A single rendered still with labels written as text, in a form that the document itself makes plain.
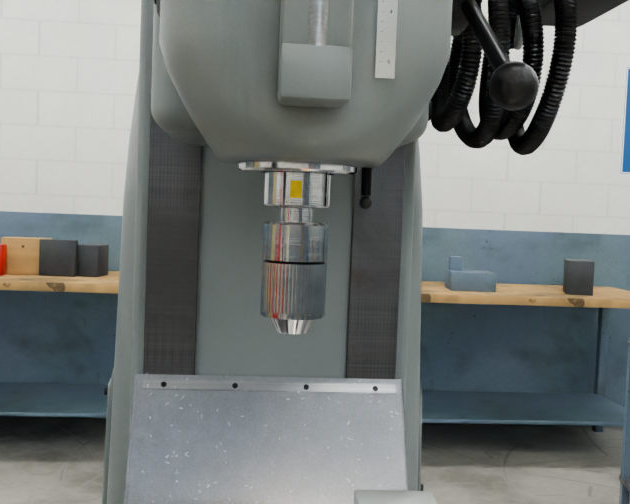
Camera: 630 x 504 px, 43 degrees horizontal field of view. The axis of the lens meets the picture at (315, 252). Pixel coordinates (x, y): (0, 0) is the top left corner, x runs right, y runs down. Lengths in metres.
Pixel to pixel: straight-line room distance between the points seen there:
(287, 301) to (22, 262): 3.91
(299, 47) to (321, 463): 0.59
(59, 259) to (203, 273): 3.43
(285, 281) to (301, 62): 0.17
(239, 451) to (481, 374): 4.19
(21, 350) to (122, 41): 1.89
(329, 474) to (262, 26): 0.58
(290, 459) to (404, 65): 0.56
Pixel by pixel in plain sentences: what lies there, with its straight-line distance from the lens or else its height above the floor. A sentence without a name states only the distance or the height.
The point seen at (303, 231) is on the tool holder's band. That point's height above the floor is 1.26.
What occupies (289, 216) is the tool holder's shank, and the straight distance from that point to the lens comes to 0.57.
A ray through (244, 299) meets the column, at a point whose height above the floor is 1.17.
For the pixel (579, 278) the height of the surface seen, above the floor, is 0.97.
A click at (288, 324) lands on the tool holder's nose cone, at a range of 0.57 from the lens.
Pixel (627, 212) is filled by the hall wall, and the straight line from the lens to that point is 5.32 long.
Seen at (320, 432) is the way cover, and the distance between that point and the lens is 0.96.
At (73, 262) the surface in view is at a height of 0.96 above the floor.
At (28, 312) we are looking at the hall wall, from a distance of 4.97.
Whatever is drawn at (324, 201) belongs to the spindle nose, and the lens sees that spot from 0.57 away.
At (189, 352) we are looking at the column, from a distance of 0.96.
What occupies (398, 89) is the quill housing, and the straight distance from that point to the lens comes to 0.51.
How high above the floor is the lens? 1.28
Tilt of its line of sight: 3 degrees down
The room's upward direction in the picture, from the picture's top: 2 degrees clockwise
